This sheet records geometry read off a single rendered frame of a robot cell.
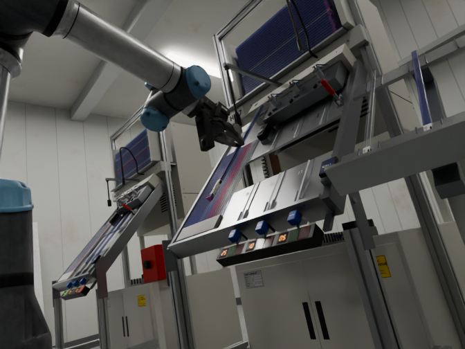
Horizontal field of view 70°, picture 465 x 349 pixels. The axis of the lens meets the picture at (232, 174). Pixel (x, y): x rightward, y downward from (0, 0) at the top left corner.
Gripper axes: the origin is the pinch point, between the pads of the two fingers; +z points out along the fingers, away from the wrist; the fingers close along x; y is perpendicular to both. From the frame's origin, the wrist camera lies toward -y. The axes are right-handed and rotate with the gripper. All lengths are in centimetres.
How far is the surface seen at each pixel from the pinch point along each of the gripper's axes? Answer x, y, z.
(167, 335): 72, -51, 35
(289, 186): -16.4, -17.7, 8.3
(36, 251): 394, 40, 16
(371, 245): -36, -37, 14
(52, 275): 427, 26, 53
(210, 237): 12.3, -28.5, 5.0
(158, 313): 75, -43, 29
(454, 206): -52, -30, 18
